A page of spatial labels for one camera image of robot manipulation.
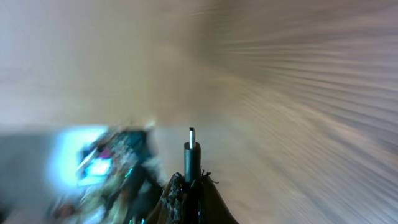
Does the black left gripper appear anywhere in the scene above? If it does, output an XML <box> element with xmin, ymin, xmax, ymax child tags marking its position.
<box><xmin>46</xmin><ymin>124</ymin><xmax>164</xmax><ymax>224</ymax></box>

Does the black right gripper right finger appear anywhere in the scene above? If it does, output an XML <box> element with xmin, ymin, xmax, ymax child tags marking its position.
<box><xmin>201</xmin><ymin>172</ymin><xmax>238</xmax><ymax>224</ymax></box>

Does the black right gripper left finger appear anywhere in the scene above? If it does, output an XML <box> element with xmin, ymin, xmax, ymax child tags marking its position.
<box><xmin>144</xmin><ymin>172</ymin><xmax>185</xmax><ymax>224</ymax></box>

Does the blue Galaxy smartphone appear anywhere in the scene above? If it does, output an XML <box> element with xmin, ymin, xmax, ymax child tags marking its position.
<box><xmin>46</xmin><ymin>125</ymin><xmax>108</xmax><ymax>195</ymax></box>

